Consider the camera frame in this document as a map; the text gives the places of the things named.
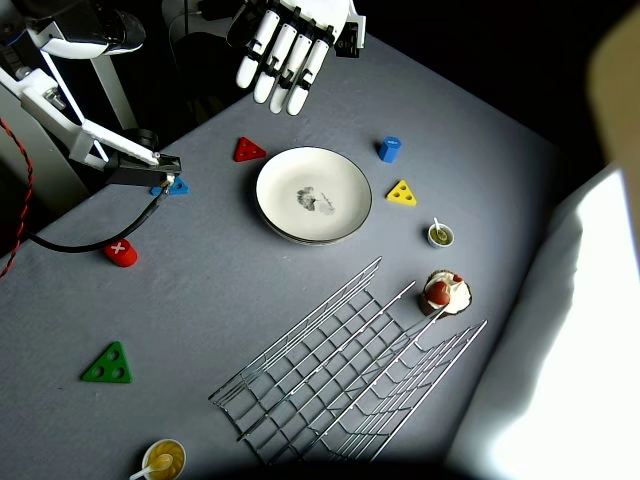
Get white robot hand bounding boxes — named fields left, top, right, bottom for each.
left=226, top=0, right=361, bottom=117
left=27, top=0, right=147, bottom=59

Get white plate clustered leaf print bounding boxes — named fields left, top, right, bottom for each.
left=255, top=145, right=374, bottom=242

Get red triangle block three holes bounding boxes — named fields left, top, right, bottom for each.
left=232, top=135, right=268, bottom=164

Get blue hexagonal block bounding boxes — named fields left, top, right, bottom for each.
left=376, top=134, right=404, bottom=164

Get blue triangle block three holes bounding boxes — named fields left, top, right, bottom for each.
left=149, top=175, right=191, bottom=197

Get yellow triangle block three holes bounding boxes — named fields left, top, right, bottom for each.
left=385, top=179, right=418, bottom=208

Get red cylinder white cross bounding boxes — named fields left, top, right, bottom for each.
left=103, top=238, right=139, bottom=269

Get small white cup green sauce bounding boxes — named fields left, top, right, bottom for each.
left=426, top=223, right=455, bottom=250

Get grey table cloth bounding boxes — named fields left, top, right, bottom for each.
left=0, top=32, right=584, bottom=480

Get toy cupcake with strawberries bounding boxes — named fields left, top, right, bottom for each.
left=418, top=269, right=474, bottom=318

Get blurred beige object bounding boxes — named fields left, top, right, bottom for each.
left=587, top=7, right=640, bottom=169

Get green triangle block three holes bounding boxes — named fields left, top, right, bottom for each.
left=80, top=340, right=134, bottom=385

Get white backdrop cloth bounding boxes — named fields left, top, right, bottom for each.
left=446, top=162, right=640, bottom=474

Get small white cup yellow filling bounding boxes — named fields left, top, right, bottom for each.
left=141, top=438, right=188, bottom=480

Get white frame post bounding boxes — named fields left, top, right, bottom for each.
left=91, top=53, right=140, bottom=132

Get red black twisted cable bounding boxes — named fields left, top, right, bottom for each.
left=0, top=117, right=35, bottom=280

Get black camera cable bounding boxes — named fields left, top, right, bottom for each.
left=28, top=187, right=176, bottom=255

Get silver wire dish rack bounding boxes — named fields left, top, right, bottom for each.
left=207, top=256, right=489, bottom=464

